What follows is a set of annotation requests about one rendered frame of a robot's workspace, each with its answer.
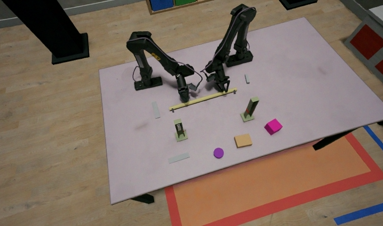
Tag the magenta cube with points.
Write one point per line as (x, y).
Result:
(273, 127)

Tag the tan rectangular block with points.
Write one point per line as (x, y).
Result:
(243, 141)

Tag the purple short cylinder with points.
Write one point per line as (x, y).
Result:
(218, 153)

